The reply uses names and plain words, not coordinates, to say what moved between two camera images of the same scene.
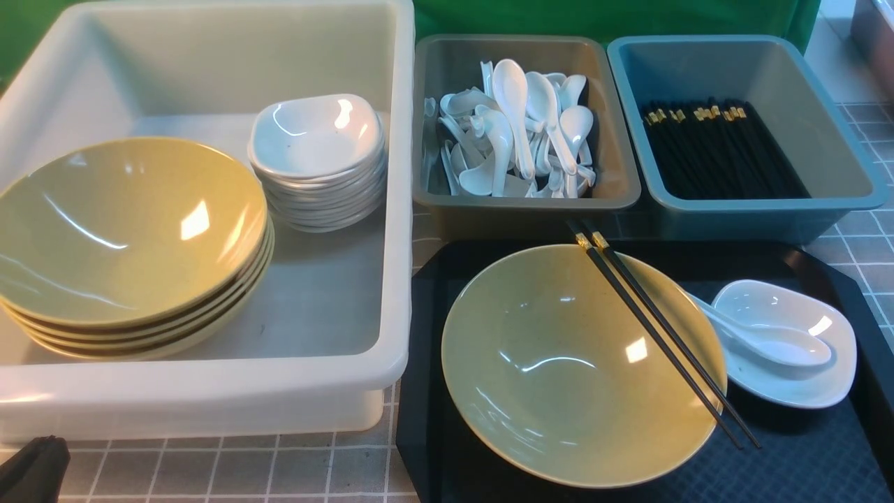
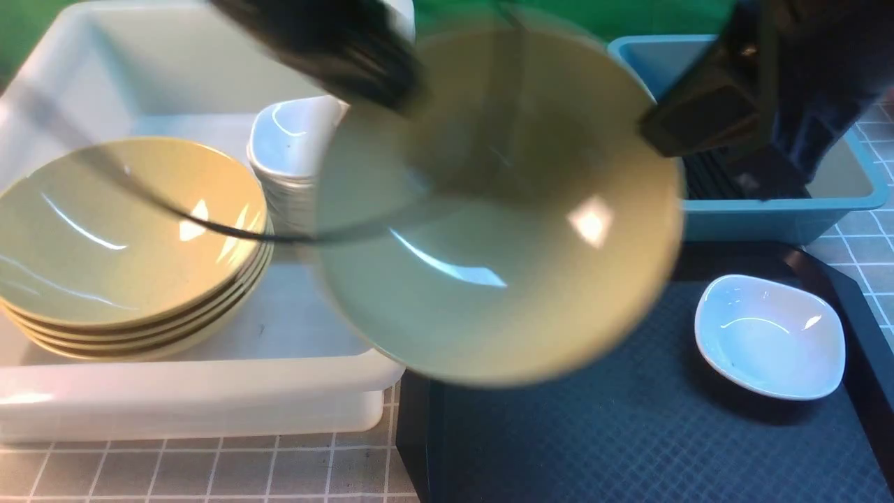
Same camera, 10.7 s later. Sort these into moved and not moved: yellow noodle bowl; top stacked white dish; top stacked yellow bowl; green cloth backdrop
Moved: yellow noodle bowl
Not moved: top stacked yellow bowl; top stacked white dish; green cloth backdrop
